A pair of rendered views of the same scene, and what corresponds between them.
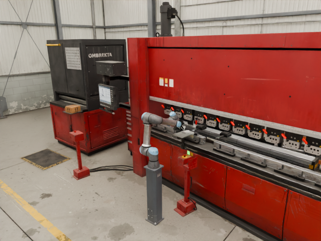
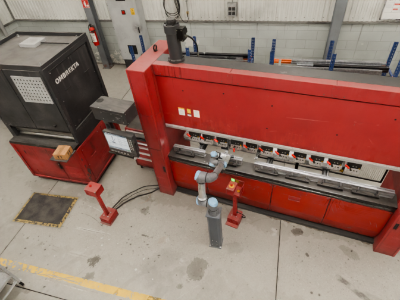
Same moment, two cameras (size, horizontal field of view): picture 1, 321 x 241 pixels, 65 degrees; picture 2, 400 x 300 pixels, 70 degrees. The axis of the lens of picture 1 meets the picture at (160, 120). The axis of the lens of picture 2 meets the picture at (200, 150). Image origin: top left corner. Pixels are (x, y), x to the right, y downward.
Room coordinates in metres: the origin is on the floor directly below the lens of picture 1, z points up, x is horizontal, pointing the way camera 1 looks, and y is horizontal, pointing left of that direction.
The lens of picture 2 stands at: (0.93, 0.91, 3.82)
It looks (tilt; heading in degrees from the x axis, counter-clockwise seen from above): 43 degrees down; 339
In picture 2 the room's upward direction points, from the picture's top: 7 degrees counter-clockwise
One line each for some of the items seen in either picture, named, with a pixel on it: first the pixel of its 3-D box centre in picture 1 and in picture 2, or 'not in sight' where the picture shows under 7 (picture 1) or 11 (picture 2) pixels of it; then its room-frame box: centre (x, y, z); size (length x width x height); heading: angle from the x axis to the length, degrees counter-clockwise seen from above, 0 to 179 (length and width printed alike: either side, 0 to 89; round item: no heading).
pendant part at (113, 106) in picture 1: (109, 96); (122, 141); (3.95, 0.80, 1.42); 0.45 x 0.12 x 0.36; 42
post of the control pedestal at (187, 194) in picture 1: (187, 184); (234, 203); (3.03, -0.35, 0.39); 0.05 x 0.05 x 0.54; 37
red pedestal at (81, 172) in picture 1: (78, 154); (101, 203); (4.00, 1.41, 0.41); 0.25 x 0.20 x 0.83; 133
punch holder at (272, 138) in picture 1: (273, 134); (316, 158); (2.59, -1.23, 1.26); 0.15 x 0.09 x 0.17; 43
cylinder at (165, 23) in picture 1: (170, 19); (180, 39); (3.93, -0.16, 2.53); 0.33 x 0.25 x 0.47; 43
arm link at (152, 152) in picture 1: (153, 153); (212, 203); (2.82, 0.09, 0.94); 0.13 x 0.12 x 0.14; 43
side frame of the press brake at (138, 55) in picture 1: (154, 107); (166, 126); (4.28, 0.10, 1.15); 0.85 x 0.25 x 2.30; 133
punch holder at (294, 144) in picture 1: (293, 139); (334, 162); (2.44, -1.36, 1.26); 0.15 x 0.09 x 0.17; 43
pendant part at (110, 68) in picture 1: (112, 88); (121, 130); (4.05, 0.77, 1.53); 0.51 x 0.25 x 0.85; 42
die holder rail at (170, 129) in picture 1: (164, 127); (189, 150); (3.85, -0.06, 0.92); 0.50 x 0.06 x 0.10; 43
